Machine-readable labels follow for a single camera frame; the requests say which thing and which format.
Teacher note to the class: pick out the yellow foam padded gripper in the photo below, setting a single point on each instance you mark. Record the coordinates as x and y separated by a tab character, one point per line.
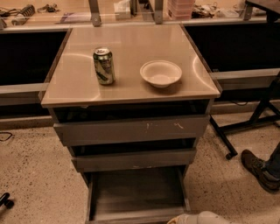
188	219

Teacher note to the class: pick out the grey bottom drawer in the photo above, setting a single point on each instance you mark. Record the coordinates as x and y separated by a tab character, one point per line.
143	196

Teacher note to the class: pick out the grey drawer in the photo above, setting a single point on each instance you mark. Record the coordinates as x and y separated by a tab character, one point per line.
134	160
143	196
131	130

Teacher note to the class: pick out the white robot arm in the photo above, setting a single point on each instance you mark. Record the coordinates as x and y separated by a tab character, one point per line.
205	217

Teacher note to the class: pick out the grey top drawer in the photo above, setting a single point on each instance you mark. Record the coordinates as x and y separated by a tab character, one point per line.
131	130

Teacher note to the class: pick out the grey middle drawer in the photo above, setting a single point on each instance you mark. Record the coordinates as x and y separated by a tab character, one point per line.
134	160

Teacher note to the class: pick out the grey drawer cabinet beige top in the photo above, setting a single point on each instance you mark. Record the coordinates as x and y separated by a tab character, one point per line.
75	95

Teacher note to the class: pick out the brown shoe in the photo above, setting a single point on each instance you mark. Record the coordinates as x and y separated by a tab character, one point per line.
255	166

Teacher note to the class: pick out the dark jeans leg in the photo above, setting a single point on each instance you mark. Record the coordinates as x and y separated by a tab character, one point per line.
272	166

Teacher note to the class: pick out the white paper bowl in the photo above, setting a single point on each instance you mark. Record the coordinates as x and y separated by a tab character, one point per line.
160	73

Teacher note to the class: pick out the black caster bottom left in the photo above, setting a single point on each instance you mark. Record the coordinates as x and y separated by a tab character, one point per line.
5	201

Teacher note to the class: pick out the green soda can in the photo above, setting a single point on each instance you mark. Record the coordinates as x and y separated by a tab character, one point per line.
104	66

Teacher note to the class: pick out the pink stacked plastic bins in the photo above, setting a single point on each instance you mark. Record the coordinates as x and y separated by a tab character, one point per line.
180	9

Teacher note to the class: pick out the white tissue box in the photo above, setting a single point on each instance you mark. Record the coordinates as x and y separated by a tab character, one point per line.
122	9

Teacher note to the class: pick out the black coiled tool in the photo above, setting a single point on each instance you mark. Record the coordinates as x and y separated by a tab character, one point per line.
22	17

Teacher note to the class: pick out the black metal stand frame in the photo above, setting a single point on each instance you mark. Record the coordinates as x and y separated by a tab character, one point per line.
254	121

